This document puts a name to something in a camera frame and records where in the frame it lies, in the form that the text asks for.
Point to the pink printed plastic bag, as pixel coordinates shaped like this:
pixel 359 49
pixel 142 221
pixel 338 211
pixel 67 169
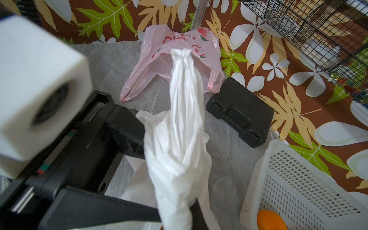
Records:
pixel 161 47

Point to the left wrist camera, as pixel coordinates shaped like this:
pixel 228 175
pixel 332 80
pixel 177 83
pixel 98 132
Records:
pixel 44 85

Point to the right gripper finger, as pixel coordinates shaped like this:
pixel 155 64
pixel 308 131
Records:
pixel 198 221

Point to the white plastic perforated basket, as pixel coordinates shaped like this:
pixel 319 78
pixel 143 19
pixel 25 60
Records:
pixel 303 196

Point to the orange fruit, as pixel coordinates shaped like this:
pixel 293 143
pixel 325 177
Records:
pixel 269 220

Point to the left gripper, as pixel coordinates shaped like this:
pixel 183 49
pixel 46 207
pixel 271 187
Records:
pixel 63 187

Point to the black plastic tool case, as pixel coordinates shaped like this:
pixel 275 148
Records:
pixel 250 116

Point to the white plastic bag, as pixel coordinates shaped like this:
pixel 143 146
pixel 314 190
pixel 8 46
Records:
pixel 176 168

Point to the black wire basket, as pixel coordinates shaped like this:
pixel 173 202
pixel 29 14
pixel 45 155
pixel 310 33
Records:
pixel 333 34

